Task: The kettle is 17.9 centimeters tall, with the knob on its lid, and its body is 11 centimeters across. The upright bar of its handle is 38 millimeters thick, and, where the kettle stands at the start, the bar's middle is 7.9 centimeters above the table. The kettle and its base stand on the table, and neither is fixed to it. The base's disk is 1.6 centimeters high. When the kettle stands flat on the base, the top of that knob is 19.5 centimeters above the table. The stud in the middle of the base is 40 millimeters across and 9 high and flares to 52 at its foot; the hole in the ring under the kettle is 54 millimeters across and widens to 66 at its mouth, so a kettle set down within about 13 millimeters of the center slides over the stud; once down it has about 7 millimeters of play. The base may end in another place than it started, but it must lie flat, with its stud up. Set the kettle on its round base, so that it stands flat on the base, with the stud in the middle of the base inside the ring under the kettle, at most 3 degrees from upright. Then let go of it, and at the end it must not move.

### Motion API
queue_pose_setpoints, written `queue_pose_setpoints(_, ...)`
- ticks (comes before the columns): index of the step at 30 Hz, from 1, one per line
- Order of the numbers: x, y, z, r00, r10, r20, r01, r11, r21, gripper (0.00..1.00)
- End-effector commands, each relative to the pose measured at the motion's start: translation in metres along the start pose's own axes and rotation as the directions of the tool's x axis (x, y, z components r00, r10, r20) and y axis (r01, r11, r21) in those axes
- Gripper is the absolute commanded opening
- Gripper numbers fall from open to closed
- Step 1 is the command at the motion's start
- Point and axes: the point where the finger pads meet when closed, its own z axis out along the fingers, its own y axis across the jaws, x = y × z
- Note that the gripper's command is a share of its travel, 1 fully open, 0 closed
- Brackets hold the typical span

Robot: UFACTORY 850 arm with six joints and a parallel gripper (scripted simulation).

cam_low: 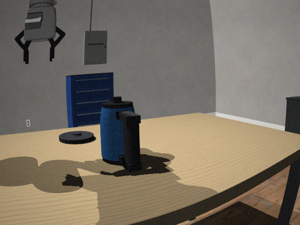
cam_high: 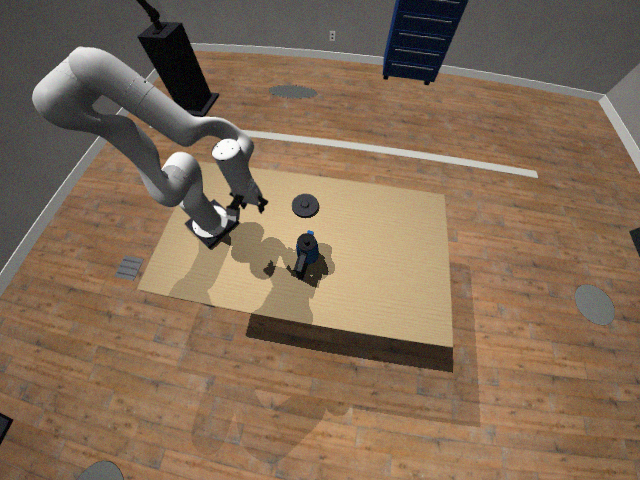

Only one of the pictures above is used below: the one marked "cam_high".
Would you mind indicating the blue kettle with black handle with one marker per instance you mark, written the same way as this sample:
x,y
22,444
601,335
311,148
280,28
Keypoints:
x,y
307,253

